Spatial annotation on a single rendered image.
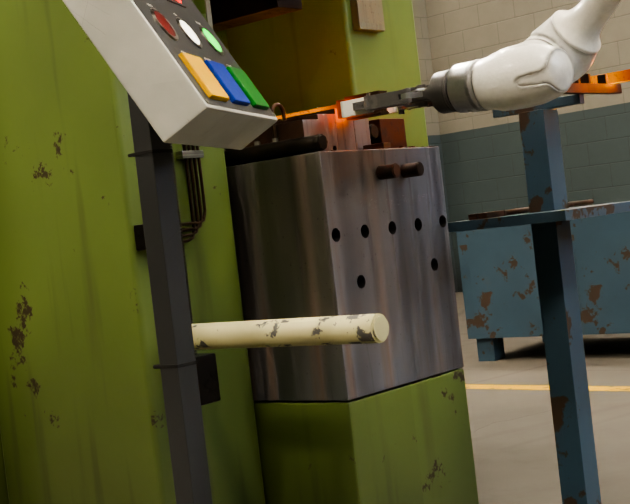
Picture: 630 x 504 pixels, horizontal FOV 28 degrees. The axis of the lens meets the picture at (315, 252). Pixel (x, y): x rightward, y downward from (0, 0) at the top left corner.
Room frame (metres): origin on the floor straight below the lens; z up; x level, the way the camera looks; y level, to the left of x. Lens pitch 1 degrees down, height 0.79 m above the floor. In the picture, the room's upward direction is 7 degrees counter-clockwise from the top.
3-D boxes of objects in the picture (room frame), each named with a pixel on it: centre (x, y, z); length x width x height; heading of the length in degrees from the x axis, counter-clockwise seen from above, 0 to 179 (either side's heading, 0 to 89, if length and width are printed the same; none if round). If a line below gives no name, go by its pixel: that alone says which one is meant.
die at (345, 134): (2.49, 0.09, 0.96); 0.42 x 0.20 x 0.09; 50
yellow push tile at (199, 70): (1.75, 0.13, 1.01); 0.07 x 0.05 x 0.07; 165
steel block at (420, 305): (2.54, 0.07, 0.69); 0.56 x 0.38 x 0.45; 50
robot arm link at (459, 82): (2.20, -0.30, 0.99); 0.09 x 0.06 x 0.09; 140
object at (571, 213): (2.63, -0.50, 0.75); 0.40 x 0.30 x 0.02; 139
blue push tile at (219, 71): (1.84, 0.10, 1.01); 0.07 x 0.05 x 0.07; 165
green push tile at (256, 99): (1.94, 0.08, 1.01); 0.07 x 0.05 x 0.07; 165
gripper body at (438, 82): (2.24, -0.25, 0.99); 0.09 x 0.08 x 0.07; 50
